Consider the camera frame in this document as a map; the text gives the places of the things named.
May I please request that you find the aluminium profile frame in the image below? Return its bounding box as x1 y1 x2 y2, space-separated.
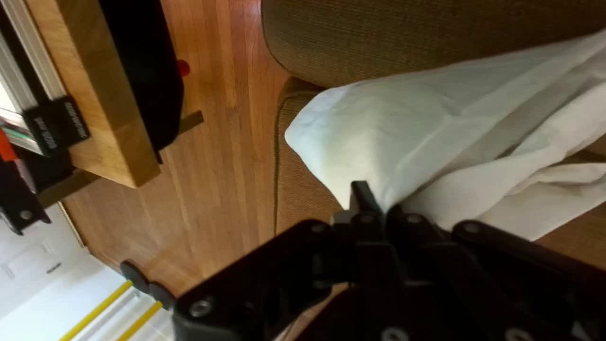
0 0 68 157

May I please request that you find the orange and black clamp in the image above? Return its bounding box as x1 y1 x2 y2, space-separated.
0 92 91 236

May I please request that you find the white towel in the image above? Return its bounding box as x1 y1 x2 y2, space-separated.
282 28 606 242

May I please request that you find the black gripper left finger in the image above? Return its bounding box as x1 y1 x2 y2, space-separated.
170 180 388 341

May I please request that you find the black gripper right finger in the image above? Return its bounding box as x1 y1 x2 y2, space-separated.
384 206 606 341

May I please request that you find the brown fabric sofa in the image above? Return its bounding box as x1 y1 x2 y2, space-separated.
259 0 606 272

